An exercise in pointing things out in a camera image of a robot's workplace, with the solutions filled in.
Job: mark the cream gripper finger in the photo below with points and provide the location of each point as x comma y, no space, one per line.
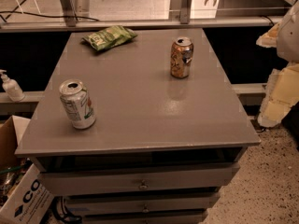
281,94
269,39

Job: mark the orange soda can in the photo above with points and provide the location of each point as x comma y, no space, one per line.
181,57

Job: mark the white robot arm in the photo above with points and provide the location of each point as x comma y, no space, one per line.
288,36

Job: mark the green jalapeno chip bag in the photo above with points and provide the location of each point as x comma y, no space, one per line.
110,37

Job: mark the white green soda can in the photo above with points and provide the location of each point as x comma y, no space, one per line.
77,103

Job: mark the grey drawer cabinet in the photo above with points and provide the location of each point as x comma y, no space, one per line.
184,137

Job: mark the top drawer knob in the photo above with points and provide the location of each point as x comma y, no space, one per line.
143,185

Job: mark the drawer knob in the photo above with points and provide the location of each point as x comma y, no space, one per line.
143,185
145,209

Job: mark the white pump bottle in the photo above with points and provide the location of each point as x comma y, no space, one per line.
11,87

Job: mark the cardboard box with print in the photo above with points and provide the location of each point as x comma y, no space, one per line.
24,200

